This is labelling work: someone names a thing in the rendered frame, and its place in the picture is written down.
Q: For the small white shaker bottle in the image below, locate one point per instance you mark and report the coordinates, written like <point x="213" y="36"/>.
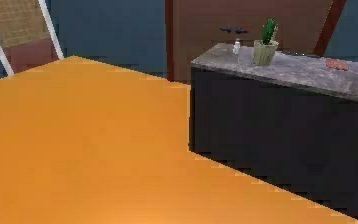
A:
<point x="236" y="47"/>

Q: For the green cactus in pale pot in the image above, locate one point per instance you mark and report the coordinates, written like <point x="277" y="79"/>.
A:
<point x="265" y="50"/>

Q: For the white framed doorway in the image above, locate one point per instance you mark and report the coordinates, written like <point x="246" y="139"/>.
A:
<point x="50" y="30"/>

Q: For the pink flat food item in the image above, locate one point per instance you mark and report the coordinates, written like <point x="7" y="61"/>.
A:
<point x="337" y="64"/>

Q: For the brown wooden room door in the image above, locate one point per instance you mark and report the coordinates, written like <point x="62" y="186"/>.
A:
<point x="200" y="30"/>

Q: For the black cabinet with marble top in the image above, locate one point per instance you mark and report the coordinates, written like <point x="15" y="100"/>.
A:
<point x="270" y="123"/>

